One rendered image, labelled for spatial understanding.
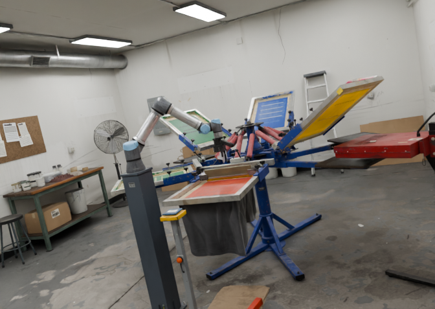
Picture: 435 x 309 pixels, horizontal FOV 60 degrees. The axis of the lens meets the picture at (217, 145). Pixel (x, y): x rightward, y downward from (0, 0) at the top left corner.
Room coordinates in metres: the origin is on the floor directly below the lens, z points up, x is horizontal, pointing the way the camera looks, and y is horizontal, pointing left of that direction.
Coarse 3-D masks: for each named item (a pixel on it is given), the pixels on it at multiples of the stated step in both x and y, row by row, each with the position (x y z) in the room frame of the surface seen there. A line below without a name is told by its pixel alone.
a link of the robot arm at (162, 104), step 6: (156, 102) 2.91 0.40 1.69; (162, 102) 2.88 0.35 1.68; (168, 102) 2.89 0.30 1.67; (156, 108) 2.92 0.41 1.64; (162, 108) 2.87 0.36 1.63; (168, 108) 2.87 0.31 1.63; (174, 108) 2.89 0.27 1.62; (168, 114) 2.91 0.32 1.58; (174, 114) 2.88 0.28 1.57; (180, 114) 2.88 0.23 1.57; (186, 114) 2.90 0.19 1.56; (186, 120) 2.89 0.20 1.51; (192, 120) 2.89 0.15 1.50; (198, 120) 2.90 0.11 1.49; (192, 126) 2.90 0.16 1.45; (198, 126) 2.89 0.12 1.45; (204, 126) 2.87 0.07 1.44; (204, 132) 2.87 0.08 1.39
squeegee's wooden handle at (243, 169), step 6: (216, 168) 3.08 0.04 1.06; (222, 168) 3.05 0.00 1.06; (228, 168) 3.03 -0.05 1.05; (234, 168) 3.01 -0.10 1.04; (240, 168) 2.99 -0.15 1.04; (246, 168) 2.97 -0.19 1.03; (210, 174) 3.10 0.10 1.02; (216, 174) 3.08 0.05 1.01; (222, 174) 3.06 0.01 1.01; (228, 174) 3.04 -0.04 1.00; (234, 174) 3.02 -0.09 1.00
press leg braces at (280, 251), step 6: (276, 216) 3.89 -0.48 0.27; (258, 222) 3.74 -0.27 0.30; (270, 222) 3.69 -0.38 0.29; (282, 222) 3.93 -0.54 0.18; (258, 228) 3.72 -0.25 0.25; (270, 228) 3.66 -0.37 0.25; (294, 228) 4.02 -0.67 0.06; (252, 234) 3.69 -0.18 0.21; (276, 234) 3.59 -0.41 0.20; (252, 240) 3.65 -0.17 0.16; (276, 240) 3.54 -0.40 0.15; (276, 246) 3.53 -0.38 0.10; (246, 252) 3.59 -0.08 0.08; (252, 252) 3.61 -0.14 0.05; (276, 252) 3.50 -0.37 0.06; (282, 252) 3.45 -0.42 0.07
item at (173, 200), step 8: (256, 176) 2.81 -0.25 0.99; (192, 184) 2.99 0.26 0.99; (248, 184) 2.62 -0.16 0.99; (176, 192) 2.79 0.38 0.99; (184, 192) 2.85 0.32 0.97; (240, 192) 2.42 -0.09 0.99; (168, 200) 2.60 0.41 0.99; (176, 200) 2.56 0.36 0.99; (184, 200) 2.53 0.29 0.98; (192, 200) 2.51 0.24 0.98; (200, 200) 2.48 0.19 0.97; (208, 200) 2.46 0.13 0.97; (216, 200) 2.44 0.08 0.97; (224, 200) 2.42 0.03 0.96; (232, 200) 2.40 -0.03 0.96
